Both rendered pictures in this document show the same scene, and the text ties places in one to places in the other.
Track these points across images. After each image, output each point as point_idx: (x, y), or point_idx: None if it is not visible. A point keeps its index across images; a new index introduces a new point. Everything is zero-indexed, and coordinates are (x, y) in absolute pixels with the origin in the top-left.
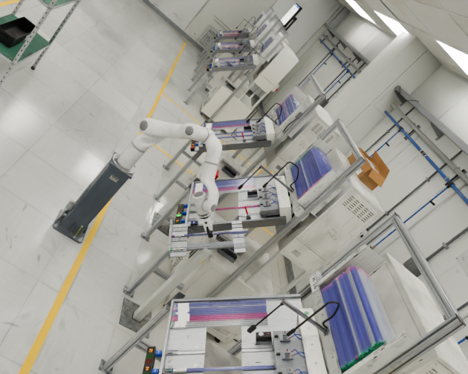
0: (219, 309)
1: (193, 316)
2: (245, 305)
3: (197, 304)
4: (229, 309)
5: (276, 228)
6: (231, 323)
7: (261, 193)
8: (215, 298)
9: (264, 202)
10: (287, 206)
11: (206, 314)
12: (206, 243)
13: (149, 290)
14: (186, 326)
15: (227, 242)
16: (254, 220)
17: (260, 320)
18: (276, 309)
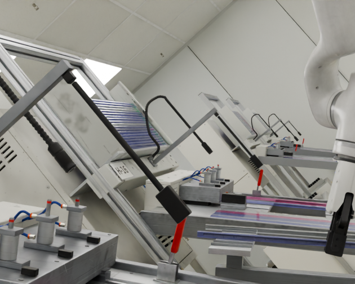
0: (302, 221)
1: (352, 223)
2: (251, 217)
3: (348, 228)
4: (283, 220)
5: None
6: (282, 214)
7: (38, 264)
8: (310, 226)
9: (69, 243)
10: (15, 203)
11: (328, 222)
12: (350, 276)
13: None
14: None
15: (271, 270)
16: (149, 264)
17: (244, 146)
18: (195, 214)
